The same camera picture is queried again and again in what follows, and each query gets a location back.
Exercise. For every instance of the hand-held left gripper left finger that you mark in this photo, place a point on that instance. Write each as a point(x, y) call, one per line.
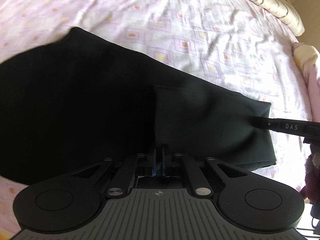
point(157, 163)

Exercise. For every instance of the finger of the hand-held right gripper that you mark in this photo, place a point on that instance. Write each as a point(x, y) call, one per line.
point(280, 125)

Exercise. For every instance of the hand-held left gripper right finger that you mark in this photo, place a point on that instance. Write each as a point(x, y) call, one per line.
point(163, 162)

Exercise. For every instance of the black pants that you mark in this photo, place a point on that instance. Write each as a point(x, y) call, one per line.
point(75, 105)

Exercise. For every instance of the person's right forearm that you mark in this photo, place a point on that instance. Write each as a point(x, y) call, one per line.
point(312, 177)

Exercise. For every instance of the pale pink pillow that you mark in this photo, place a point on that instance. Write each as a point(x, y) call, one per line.
point(308, 55)

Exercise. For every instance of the cream duvet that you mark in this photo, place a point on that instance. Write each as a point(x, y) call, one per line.
point(275, 5)

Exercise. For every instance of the purple patterned bed sheet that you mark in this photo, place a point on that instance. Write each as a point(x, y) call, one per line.
point(200, 30)

